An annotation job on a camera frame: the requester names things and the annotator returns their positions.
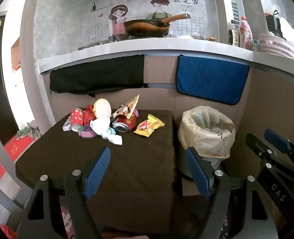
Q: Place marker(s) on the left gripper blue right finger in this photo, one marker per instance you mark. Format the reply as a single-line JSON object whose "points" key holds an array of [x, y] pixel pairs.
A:
{"points": [[201, 172]]}

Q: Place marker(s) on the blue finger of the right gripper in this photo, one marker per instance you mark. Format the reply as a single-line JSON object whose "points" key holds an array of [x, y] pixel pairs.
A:
{"points": [[258, 147], [277, 141]]}

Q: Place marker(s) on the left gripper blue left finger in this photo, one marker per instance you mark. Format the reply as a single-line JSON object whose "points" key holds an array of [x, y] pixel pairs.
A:
{"points": [[94, 172]]}

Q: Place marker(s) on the pink purple sponge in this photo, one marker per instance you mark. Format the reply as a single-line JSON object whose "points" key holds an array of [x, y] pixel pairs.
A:
{"points": [[86, 132]]}

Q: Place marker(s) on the white and blue plastic bag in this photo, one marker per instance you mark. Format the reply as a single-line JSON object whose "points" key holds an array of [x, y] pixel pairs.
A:
{"points": [[101, 126]]}

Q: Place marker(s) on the crushed red soda can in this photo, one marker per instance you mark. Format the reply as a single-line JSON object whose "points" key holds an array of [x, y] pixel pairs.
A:
{"points": [[123, 124]]}

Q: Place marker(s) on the red plastic bag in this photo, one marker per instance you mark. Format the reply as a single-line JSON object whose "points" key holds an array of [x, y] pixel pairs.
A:
{"points": [[88, 115]]}

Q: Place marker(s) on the red paper cup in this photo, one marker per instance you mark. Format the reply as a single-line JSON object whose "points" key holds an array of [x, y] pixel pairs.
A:
{"points": [[77, 116]]}

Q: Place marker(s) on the yellow nabati wafer wrapper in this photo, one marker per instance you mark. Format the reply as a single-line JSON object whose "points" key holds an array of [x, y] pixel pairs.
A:
{"points": [[147, 127]]}

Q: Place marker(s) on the noodle snack bag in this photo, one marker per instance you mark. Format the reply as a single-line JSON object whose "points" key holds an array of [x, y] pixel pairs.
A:
{"points": [[127, 109]]}

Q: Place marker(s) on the trash bin with plastic liner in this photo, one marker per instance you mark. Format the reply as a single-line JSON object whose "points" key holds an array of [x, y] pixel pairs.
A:
{"points": [[209, 132]]}

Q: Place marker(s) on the white kitchen countertop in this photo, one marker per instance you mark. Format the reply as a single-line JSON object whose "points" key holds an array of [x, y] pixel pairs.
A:
{"points": [[280, 66]]}

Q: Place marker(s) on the small white purple carton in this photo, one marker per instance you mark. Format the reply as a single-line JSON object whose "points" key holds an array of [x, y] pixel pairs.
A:
{"points": [[67, 125]]}

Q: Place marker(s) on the blue hanging towel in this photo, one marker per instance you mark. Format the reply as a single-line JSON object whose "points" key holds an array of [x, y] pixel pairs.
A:
{"points": [[211, 79]]}

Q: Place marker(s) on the red floor mat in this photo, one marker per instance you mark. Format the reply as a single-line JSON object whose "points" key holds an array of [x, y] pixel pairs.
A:
{"points": [[15, 148]]}

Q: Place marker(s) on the black hanging cloth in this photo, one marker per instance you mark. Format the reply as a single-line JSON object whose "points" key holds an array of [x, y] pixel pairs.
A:
{"points": [[103, 76]]}

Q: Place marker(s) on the small teal timer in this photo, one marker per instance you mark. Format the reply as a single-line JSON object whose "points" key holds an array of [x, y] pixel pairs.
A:
{"points": [[255, 45]]}

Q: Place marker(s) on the pink plastic colander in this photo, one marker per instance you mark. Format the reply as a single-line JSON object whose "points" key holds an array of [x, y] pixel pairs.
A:
{"points": [[276, 46]]}

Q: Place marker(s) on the red plastic bottle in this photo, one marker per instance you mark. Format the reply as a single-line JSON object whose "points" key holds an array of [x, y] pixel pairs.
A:
{"points": [[246, 35]]}

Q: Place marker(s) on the dark soy sauce bottle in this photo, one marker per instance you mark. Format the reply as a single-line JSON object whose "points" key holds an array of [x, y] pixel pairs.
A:
{"points": [[234, 34]]}

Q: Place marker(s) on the black knife holder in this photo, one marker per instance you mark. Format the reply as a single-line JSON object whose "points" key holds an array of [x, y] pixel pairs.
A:
{"points": [[273, 23]]}

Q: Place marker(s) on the small orange cup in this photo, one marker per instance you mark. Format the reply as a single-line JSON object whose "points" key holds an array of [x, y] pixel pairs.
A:
{"points": [[212, 39]]}

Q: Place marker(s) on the brown wok with wooden handle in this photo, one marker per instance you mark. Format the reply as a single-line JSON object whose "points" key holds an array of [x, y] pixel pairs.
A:
{"points": [[152, 28]]}

